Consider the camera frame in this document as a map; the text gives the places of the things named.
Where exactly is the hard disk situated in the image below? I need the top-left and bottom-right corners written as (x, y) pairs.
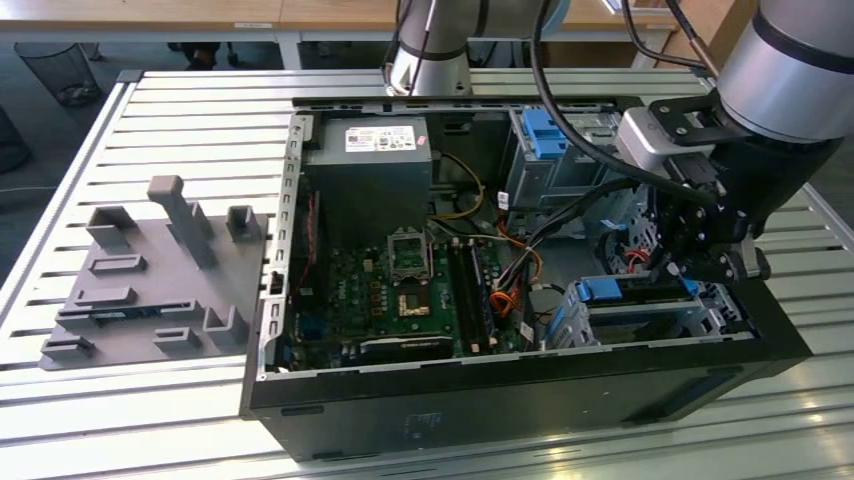
top-left (577, 277), bottom-right (704, 307)

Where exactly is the silver metal disk bay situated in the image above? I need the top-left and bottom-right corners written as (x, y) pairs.
top-left (546, 277), bottom-right (761, 352)

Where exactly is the black RAM slot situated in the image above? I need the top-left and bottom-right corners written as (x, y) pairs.
top-left (474, 238), bottom-right (502, 347)
top-left (446, 237), bottom-right (478, 351)
top-left (455, 237), bottom-right (487, 350)
top-left (465, 237), bottom-right (495, 349)

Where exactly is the silver metal drive cage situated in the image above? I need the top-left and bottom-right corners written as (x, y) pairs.
top-left (503, 106), bottom-right (630, 237)

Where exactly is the metal socket cover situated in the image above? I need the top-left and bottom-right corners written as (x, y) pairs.
top-left (387, 226), bottom-right (435, 285)

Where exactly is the CPU socket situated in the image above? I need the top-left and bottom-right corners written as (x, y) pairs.
top-left (397, 292), bottom-right (433, 318)

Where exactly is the grey power supply unit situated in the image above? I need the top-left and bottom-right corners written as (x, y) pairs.
top-left (305, 117), bottom-right (434, 242)

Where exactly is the black graphics card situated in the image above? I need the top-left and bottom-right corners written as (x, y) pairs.
top-left (358, 333), bottom-right (457, 365)

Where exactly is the black open PC case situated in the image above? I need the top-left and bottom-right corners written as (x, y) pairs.
top-left (238, 94), bottom-right (814, 464)

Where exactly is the green motherboard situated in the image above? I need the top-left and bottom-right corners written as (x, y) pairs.
top-left (286, 219), bottom-right (536, 372)

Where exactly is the wooden desk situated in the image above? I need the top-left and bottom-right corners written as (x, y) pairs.
top-left (0, 0), bottom-right (677, 44)

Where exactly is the grey parts rack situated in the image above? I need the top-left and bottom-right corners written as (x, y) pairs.
top-left (38, 173), bottom-right (281, 373)

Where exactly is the black mesh wastebasket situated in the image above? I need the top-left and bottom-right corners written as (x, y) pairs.
top-left (12, 41), bottom-right (103, 107)

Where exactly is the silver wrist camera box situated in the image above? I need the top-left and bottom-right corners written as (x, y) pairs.
top-left (613, 94), bottom-right (744, 187)

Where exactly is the black cable bundle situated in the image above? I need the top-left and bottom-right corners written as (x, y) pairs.
top-left (497, 177), bottom-right (653, 306)

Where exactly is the blue drive bracket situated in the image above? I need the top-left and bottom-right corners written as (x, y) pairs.
top-left (522, 107), bottom-right (570, 162)

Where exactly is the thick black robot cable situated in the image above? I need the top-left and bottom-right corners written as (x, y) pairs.
top-left (530, 0), bottom-right (720, 202)

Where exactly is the orange flat data cable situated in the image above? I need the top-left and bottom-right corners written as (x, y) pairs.
top-left (489, 291), bottom-right (537, 317)

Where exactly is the red black twisted wire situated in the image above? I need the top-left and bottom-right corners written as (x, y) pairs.
top-left (297, 190), bottom-right (321, 284)

